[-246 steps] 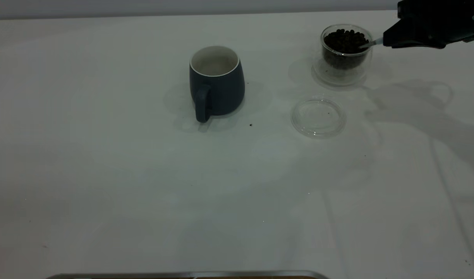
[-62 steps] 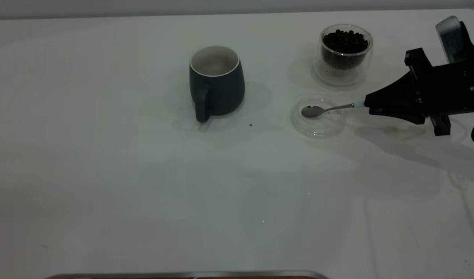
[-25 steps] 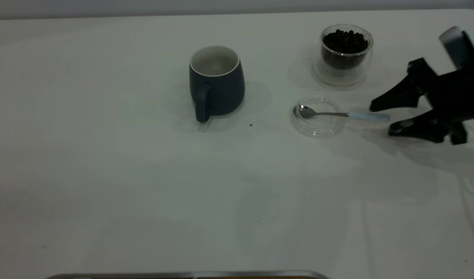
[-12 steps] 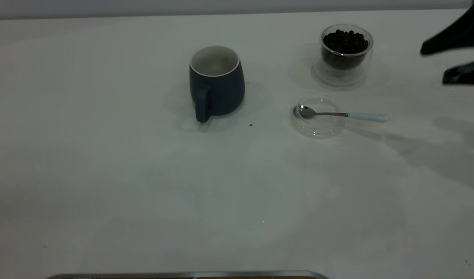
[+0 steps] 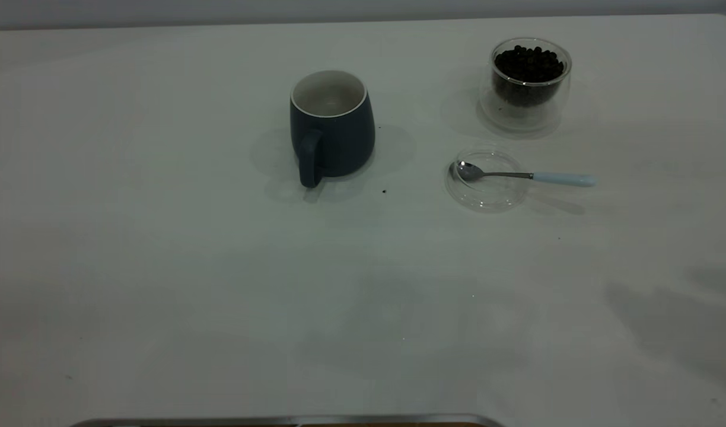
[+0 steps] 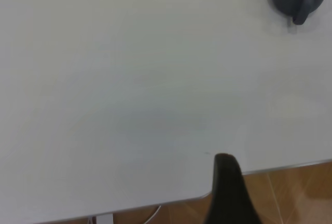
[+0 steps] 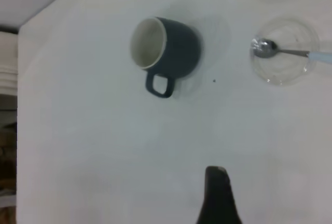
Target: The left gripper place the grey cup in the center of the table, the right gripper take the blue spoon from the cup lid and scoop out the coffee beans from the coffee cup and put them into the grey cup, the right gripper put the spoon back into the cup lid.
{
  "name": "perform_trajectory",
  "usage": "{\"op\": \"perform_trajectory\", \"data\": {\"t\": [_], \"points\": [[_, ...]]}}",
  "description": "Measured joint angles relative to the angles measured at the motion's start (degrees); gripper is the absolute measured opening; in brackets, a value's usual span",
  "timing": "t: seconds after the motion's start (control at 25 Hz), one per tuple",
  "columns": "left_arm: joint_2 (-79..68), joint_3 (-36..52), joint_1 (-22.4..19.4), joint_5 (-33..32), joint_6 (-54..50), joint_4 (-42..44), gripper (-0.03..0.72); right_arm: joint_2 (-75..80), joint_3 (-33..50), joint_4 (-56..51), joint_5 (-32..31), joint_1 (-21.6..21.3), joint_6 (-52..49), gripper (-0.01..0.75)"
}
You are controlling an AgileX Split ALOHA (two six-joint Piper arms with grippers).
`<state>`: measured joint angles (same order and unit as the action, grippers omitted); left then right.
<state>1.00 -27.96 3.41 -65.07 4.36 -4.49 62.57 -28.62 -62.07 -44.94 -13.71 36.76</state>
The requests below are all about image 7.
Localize metal spoon light-blue handle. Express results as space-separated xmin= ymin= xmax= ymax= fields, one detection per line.
xmin=250 ymin=38 xmax=332 ymax=66

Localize clear round glass dish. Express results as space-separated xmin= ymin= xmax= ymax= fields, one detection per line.
xmin=249 ymin=16 xmax=321 ymax=88

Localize dark grey ceramic mug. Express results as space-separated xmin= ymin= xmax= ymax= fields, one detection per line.
xmin=129 ymin=16 xmax=203 ymax=99

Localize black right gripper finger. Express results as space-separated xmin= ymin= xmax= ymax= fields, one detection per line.
xmin=195 ymin=165 xmax=243 ymax=224

